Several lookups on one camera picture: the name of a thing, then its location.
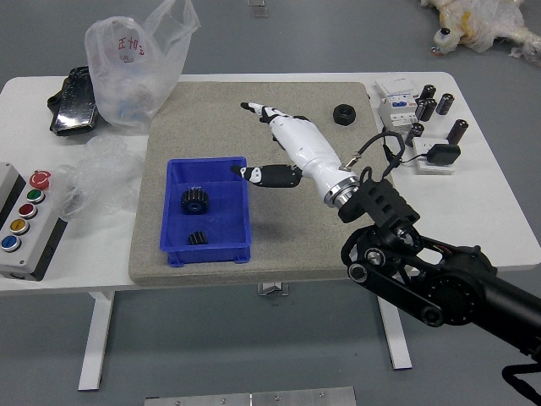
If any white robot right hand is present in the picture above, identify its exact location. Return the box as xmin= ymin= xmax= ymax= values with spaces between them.
xmin=229 ymin=100 xmax=355 ymax=199

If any blue plastic box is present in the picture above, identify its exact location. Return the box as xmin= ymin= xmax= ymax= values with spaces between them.
xmin=158 ymin=156 xmax=254 ymax=267

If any big black gear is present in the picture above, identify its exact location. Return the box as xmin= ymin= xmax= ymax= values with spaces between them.
xmin=181 ymin=188 xmax=211 ymax=216

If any small black hex nut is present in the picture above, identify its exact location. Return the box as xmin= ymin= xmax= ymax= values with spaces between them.
xmin=332 ymin=103 xmax=358 ymax=126

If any grey push-button control box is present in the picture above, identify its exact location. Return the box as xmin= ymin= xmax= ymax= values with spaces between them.
xmin=0 ymin=162 xmax=69 ymax=283

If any white circuit breaker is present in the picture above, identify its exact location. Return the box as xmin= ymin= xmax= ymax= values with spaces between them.
xmin=374 ymin=77 xmax=424 ymax=136

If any grey-brown mat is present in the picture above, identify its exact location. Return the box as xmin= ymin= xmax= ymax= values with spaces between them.
xmin=128 ymin=80 xmax=418 ymax=285

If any white power socket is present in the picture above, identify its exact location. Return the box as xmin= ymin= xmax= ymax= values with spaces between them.
xmin=412 ymin=135 xmax=457 ymax=175

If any black plug adapter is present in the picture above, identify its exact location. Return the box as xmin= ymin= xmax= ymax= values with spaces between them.
xmin=427 ymin=142 xmax=462 ymax=167

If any small metal floor plate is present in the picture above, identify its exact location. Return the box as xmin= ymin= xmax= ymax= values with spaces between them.
xmin=247 ymin=0 xmax=271 ymax=19

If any white plastic bag red print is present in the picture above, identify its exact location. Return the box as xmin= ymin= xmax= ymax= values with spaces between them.
xmin=84 ymin=0 xmax=203 ymax=136

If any plush toy in plastic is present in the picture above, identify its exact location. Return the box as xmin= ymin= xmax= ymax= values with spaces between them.
xmin=420 ymin=0 xmax=541 ymax=69

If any crumpled clear plastic wrap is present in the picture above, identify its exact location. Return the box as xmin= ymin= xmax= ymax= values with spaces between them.
xmin=57 ymin=134 xmax=147 ymax=222

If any white table leg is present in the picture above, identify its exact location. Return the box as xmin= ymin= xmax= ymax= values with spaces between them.
xmin=377 ymin=294 xmax=413 ymax=371
xmin=77 ymin=290 xmax=115 ymax=392

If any black plastic tray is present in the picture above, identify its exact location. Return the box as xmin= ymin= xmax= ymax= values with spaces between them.
xmin=46 ymin=65 xmax=101 ymax=137

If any long grey metal plate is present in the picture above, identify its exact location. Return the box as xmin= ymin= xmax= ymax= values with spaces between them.
xmin=144 ymin=386 xmax=358 ymax=406

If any black plug cord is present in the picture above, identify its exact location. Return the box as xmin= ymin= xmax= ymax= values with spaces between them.
xmin=381 ymin=125 xmax=430 ymax=170

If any metal under-table bracket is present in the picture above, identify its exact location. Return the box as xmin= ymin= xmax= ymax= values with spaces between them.
xmin=256 ymin=282 xmax=291 ymax=297

